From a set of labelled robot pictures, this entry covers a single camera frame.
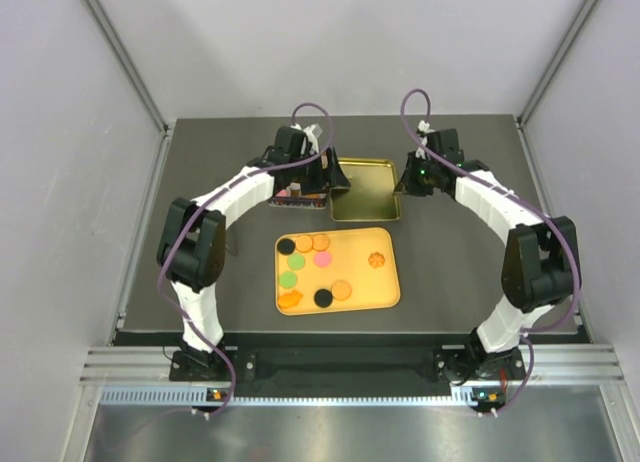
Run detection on tan biscuit lower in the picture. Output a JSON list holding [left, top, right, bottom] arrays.
[[331, 281, 352, 301]]

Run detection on green sandwich cookie lower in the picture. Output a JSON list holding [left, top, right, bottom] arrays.
[[278, 271, 298, 289]]

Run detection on black sandwich cookie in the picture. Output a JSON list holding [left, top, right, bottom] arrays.
[[314, 289, 333, 308], [276, 238, 296, 255]]

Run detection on orange swirl cookie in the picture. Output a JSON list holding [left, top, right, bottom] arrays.
[[368, 252, 386, 269]]

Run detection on tan biscuit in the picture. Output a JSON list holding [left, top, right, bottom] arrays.
[[295, 234, 313, 253], [331, 281, 352, 301], [312, 234, 330, 252]]

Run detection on tan biscuit top right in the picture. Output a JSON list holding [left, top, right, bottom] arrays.
[[312, 234, 330, 252]]

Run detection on orange fish cookie lower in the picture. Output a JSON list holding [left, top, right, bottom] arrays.
[[277, 290, 303, 310]]

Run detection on aluminium frame rail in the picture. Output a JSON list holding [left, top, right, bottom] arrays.
[[80, 344, 625, 386]]

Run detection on black sandwich cookie upper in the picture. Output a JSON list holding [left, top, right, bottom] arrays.
[[276, 238, 296, 255]]

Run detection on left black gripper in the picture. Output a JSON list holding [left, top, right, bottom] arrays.
[[289, 145, 350, 194]]

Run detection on purple cable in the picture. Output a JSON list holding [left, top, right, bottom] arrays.
[[157, 103, 335, 418], [400, 88, 585, 416]]

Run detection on square cookie tin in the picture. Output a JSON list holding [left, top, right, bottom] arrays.
[[268, 152, 329, 210]]

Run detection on gold tin lid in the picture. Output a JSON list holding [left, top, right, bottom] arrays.
[[329, 158, 401, 222]]

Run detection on tan biscuit top left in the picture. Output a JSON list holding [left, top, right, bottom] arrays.
[[295, 234, 313, 253]]

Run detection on green sandwich cookie upper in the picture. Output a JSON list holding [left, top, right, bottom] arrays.
[[287, 253, 306, 271]]

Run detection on grey cable duct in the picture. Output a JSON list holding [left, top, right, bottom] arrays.
[[100, 386, 504, 408]]

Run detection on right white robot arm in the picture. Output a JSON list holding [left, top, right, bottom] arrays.
[[395, 121, 580, 385]]

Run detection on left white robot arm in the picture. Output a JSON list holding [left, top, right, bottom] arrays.
[[157, 123, 351, 380]]

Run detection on green sandwich cookie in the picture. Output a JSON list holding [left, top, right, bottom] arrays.
[[287, 253, 306, 271], [278, 271, 298, 289]]

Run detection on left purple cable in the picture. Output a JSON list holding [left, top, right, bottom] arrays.
[[157, 103, 335, 418]]

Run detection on yellow cookie tray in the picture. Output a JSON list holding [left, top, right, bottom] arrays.
[[274, 227, 401, 316]]

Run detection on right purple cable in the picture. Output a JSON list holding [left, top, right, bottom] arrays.
[[400, 88, 585, 416]]

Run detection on black sandwich cookie lower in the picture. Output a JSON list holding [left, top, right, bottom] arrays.
[[314, 289, 333, 308]]

